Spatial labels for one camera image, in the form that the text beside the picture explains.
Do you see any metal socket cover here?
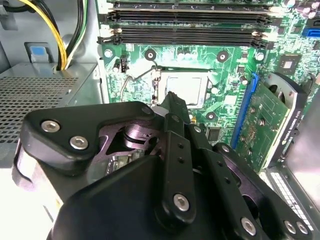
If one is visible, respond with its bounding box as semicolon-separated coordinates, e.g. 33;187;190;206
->
152;67;214;110

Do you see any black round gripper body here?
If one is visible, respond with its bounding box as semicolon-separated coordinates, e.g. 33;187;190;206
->
44;117;242;240

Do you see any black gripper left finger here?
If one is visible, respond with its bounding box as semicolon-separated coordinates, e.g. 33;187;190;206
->
19;91;198;225

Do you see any silver CPU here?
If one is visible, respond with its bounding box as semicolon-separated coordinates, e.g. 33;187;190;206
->
164;75;203;106

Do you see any wire locking lever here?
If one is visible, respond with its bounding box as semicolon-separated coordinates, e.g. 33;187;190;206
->
119;59;213;99

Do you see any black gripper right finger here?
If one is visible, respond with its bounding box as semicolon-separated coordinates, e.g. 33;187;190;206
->
174;94;315;240

